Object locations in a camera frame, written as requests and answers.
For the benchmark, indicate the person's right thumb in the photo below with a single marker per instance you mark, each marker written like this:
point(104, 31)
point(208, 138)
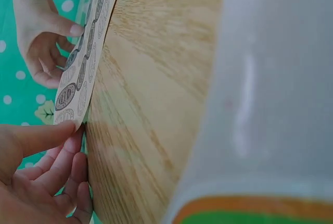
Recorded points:
point(63, 27)

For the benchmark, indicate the sheet of round printed stickers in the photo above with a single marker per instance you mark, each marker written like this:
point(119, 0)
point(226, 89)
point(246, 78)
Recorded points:
point(89, 65)

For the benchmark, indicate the person's left thumb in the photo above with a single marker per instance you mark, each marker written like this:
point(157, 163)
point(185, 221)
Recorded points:
point(44, 136)

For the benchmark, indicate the person's right hand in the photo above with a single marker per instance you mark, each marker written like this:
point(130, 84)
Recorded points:
point(27, 23)

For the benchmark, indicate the whitish plastic, orange green print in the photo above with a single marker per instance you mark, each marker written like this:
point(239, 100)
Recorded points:
point(281, 91)

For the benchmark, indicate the person's left hand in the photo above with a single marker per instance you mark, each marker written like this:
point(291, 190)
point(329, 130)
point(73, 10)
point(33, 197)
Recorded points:
point(23, 198)

